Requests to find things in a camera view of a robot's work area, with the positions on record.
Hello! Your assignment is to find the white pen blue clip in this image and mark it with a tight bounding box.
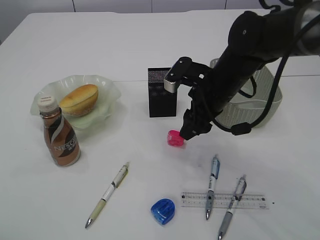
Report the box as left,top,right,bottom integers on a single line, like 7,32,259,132
205,154,220,221

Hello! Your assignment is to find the transparent plastic ruler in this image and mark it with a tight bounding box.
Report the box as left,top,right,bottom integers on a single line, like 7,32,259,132
180,192,269,210

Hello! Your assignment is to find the blue pencil sharpener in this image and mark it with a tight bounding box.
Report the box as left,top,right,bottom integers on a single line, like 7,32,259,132
150,198,175,225

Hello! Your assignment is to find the yellow bread roll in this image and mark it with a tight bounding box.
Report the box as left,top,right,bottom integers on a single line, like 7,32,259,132
59,84,99,117

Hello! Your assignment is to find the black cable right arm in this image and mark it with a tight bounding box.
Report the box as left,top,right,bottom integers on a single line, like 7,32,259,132
212,0,320,136

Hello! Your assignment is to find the black mesh pen holder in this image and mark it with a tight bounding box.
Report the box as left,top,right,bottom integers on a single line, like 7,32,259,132
148,67,178,118

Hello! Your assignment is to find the green plastic woven basket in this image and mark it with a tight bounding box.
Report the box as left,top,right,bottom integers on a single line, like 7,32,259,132
215,66,283,128

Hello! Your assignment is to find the white pen beige grip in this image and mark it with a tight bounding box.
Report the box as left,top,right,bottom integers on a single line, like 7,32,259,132
84,162,130,229

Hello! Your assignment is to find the pink pencil sharpener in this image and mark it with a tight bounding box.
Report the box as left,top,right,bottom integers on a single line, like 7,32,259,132
167,130,185,147

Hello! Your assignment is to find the clear pen grey grip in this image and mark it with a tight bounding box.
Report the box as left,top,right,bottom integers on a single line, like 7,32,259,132
217,174,247,240

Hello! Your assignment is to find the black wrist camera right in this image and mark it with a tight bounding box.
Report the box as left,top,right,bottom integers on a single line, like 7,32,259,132
163,56,192,93

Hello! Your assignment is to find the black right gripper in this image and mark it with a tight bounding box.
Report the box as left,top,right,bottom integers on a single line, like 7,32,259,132
179,62,213,140

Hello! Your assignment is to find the translucent green wavy plate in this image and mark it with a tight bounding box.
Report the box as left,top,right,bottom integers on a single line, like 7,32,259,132
30,75,121,131

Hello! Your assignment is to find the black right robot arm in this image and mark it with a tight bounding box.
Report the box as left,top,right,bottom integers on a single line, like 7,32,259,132
164,0,320,140

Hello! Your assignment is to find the brown Nescafe coffee bottle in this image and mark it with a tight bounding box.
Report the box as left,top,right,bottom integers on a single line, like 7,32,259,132
37,96,81,167

